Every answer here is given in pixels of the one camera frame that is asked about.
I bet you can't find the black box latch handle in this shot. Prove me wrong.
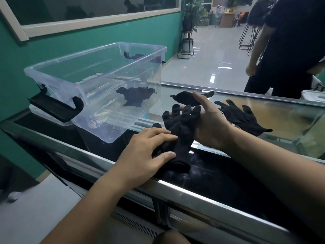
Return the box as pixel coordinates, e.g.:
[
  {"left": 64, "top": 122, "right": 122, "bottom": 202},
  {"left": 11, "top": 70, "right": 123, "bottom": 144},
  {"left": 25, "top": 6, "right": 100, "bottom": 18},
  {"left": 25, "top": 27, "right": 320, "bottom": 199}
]
[
  {"left": 123, "top": 51, "right": 166, "bottom": 64},
  {"left": 27, "top": 84, "right": 84, "bottom": 123}
]

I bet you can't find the black metal plant stand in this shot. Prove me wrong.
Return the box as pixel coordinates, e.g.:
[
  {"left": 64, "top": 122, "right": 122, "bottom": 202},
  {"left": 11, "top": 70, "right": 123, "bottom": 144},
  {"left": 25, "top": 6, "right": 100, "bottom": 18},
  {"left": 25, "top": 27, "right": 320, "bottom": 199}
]
[{"left": 177, "top": 30, "right": 195, "bottom": 60}]

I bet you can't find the person's left hand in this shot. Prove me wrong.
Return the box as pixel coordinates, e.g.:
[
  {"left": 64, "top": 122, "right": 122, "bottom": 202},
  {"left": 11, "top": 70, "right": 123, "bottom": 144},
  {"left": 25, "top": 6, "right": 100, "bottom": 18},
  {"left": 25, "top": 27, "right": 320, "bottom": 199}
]
[{"left": 112, "top": 127, "right": 178, "bottom": 192}]

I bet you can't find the person's knee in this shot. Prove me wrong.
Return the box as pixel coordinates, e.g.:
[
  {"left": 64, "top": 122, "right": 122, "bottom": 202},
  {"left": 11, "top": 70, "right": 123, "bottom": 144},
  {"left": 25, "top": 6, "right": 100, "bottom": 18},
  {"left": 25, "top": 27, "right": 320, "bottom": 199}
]
[{"left": 152, "top": 230, "right": 191, "bottom": 244}]

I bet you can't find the person's right forearm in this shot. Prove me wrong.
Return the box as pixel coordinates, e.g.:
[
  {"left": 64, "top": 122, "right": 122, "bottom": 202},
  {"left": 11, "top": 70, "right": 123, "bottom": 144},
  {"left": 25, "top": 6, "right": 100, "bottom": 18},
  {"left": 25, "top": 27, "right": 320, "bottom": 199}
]
[{"left": 223, "top": 124, "right": 325, "bottom": 238}]

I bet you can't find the wooden desk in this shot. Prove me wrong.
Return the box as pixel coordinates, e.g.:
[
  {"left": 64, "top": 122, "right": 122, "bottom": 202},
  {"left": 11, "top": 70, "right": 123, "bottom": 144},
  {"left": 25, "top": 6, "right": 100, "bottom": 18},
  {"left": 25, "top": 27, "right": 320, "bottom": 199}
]
[{"left": 219, "top": 11, "right": 237, "bottom": 28}]

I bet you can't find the white tray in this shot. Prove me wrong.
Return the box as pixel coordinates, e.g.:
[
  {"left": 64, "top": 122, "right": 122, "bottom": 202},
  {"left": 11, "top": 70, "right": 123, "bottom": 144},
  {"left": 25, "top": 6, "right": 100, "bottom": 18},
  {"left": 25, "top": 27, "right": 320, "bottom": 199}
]
[{"left": 301, "top": 89, "right": 325, "bottom": 103}]

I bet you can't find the green potted plant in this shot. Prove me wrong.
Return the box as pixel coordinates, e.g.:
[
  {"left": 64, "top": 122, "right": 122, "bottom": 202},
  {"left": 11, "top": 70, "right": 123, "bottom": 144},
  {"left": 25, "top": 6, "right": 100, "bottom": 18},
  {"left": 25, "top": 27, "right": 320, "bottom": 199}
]
[{"left": 181, "top": 0, "right": 209, "bottom": 33}]

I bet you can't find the person's left forearm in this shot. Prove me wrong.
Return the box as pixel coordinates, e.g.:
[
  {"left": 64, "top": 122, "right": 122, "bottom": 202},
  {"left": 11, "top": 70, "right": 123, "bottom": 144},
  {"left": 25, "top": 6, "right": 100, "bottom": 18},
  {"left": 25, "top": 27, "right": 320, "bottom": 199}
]
[{"left": 41, "top": 171, "right": 133, "bottom": 244}]

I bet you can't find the clear plastic storage box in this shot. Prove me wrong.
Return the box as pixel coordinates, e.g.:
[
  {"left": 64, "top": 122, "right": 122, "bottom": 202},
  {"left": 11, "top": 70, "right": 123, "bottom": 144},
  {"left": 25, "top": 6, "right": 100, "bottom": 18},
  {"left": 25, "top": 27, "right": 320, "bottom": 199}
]
[{"left": 24, "top": 42, "right": 168, "bottom": 144}]

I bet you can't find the black knit glove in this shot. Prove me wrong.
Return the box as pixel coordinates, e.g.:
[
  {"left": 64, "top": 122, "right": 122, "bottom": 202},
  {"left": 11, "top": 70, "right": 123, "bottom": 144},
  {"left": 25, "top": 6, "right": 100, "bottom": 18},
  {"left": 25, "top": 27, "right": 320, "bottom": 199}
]
[
  {"left": 214, "top": 99, "right": 273, "bottom": 137},
  {"left": 152, "top": 104, "right": 202, "bottom": 179},
  {"left": 115, "top": 86, "right": 157, "bottom": 107},
  {"left": 170, "top": 90, "right": 215, "bottom": 107}
]

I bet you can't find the black bar stool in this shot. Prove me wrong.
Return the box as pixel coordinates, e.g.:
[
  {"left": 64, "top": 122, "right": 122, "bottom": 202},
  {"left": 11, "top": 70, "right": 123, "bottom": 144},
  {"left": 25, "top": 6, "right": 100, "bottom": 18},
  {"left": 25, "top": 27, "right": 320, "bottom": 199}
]
[{"left": 238, "top": 22, "right": 262, "bottom": 57}]

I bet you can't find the person's right hand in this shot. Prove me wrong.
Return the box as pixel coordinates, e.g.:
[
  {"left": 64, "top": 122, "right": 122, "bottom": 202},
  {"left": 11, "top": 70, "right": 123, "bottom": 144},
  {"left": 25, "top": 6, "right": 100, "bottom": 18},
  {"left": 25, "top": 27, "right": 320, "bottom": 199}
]
[{"left": 169, "top": 91, "right": 233, "bottom": 151}]

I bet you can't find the white framed window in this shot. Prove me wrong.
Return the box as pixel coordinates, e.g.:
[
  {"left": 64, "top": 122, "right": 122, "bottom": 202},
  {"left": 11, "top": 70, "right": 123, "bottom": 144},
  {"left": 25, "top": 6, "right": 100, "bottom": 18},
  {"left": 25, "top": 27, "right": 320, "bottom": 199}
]
[{"left": 0, "top": 0, "right": 182, "bottom": 42}]

